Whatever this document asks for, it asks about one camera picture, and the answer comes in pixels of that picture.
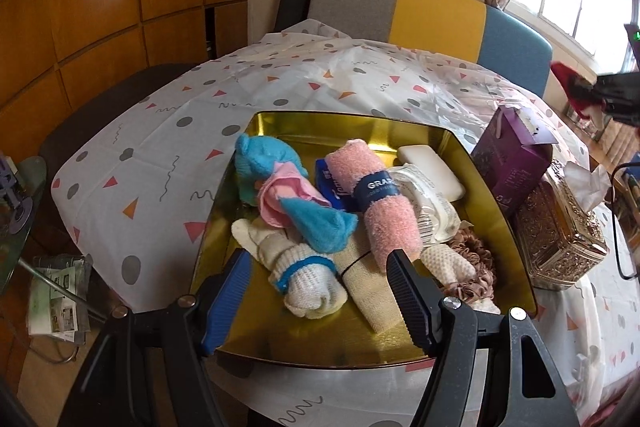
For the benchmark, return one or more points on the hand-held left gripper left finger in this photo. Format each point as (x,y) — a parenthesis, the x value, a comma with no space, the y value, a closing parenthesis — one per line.
(225,302)

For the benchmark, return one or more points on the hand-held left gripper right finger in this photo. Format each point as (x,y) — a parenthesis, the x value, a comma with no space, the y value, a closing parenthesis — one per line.
(405,297)

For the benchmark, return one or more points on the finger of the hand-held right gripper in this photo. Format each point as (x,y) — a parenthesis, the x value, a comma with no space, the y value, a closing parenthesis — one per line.
(592,94)

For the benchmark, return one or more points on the red plush slipper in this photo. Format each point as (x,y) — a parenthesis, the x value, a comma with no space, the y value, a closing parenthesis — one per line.
(567,79)

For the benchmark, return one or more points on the beige knit cloth roll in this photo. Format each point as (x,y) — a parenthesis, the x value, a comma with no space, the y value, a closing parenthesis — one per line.
(370,297)

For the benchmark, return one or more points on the white waffle cloth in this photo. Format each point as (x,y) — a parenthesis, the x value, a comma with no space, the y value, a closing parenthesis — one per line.
(445,262)

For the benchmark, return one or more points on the pink satin scrunchie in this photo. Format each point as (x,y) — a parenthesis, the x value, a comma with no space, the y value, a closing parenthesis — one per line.
(467,292)
(477,249)

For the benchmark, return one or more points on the pink towel roll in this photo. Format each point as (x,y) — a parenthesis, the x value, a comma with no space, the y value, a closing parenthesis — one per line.
(385,232)

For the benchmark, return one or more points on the white knit glove bundle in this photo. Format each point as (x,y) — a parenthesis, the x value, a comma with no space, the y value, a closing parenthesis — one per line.
(310,287)

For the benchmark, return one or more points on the white wet wipes packet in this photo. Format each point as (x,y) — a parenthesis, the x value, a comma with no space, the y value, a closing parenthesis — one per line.
(430,212)

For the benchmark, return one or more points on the pink cloth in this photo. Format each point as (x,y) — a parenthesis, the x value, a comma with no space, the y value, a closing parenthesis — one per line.
(285,192)

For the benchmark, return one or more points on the white soap bar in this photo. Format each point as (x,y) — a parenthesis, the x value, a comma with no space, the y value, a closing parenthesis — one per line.
(430,167)

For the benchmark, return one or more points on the blue tissue packet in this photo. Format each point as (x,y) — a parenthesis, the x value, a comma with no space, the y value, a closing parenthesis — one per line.
(327,187)

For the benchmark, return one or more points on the blue fluffy towel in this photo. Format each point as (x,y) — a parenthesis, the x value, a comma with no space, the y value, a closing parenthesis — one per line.
(260,157)

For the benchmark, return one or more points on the gold tin box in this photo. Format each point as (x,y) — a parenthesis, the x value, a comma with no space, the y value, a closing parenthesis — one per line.
(300,127)

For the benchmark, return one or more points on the white facial tissue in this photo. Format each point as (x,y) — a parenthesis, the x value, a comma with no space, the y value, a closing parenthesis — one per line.
(585,187)

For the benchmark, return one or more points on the purple tissue box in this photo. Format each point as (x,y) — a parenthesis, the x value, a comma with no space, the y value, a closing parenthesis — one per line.
(505,167)

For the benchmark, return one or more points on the ornate gold tissue box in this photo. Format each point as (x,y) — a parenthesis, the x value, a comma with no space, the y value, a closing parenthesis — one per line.
(555,232)

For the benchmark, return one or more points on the stack of newspapers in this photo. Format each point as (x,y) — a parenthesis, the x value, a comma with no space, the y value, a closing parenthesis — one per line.
(55,302)

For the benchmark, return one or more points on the patterned plastic tablecloth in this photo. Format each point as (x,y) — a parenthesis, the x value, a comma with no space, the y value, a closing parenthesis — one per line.
(175,107)

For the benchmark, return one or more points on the glass side table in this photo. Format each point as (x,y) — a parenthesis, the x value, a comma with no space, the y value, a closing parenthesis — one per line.
(20,227)

